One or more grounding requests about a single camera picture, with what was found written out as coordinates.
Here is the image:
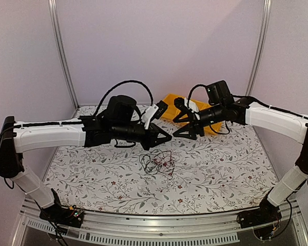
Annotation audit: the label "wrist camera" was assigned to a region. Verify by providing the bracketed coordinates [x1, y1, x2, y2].
[141, 100, 168, 130]
[174, 97, 199, 115]

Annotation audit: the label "black and red cables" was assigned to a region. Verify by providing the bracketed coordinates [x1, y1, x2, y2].
[138, 148, 177, 177]

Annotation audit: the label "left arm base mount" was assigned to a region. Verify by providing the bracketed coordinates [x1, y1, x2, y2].
[40, 189, 85, 228]

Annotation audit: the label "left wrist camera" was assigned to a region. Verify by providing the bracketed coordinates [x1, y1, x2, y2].
[141, 100, 168, 130]

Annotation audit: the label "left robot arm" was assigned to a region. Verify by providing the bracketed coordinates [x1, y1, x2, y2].
[0, 95, 172, 222]

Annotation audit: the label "aluminium frame post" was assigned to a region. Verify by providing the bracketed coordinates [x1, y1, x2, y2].
[48, 0, 80, 110]
[245, 0, 272, 96]

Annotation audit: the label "left aluminium frame post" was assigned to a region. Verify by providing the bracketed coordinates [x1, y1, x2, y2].
[48, 0, 80, 110]

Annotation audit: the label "aluminium front rail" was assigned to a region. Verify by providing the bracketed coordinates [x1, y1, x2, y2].
[12, 199, 308, 245]

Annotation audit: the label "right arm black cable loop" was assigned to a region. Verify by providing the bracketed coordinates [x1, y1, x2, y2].
[188, 84, 208, 103]

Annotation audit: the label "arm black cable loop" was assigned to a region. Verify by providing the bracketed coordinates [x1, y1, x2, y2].
[188, 84, 208, 103]
[94, 79, 155, 121]

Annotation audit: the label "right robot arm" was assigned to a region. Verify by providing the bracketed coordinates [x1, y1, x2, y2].
[173, 80, 308, 223]

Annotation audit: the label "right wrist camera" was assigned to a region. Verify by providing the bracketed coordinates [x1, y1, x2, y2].
[174, 97, 199, 115]

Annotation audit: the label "floral table mat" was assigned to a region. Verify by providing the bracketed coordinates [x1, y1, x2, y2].
[42, 104, 279, 215]

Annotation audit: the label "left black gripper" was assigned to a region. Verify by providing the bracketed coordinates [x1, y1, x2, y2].
[112, 122, 172, 152]

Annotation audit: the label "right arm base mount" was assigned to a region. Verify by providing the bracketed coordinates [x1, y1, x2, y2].
[236, 199, 282, 240]

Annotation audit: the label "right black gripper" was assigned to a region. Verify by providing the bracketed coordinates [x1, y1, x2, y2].
[173, 103, 225, 140]

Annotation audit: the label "right aluminium frame post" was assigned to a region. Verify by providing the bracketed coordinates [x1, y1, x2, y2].
[245, 0, 272, 96]

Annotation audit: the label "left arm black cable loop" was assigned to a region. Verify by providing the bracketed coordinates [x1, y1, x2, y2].
[94, 79, 155, 121]

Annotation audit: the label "yellow three-compartment bin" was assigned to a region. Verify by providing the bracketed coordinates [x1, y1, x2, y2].
[160, 93, 223, 136]

